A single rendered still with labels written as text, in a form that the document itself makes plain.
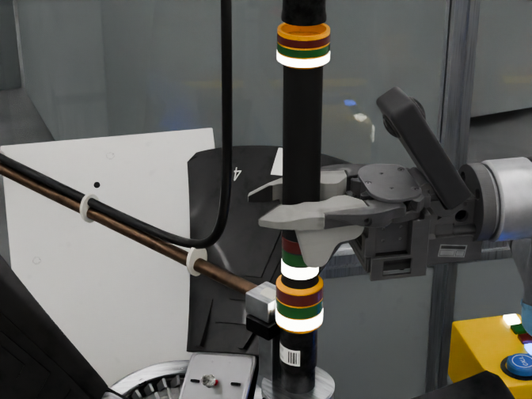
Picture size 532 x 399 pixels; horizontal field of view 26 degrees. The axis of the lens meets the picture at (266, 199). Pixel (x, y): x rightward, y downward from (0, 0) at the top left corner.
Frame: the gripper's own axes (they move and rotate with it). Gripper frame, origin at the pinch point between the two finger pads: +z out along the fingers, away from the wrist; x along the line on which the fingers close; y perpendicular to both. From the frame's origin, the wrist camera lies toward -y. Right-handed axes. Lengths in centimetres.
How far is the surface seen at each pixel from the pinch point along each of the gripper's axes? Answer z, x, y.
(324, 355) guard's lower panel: -26, 70, 68
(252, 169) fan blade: -3.0, 21.0, 7.1
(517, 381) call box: -37, 22, 40
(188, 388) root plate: 6.5, 7.4, 24.4
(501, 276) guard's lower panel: -57, 70, 56
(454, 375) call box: -34, 35, 48
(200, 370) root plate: 5.1, 7.9, 22.8
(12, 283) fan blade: 22.7, 8.3, 10.6
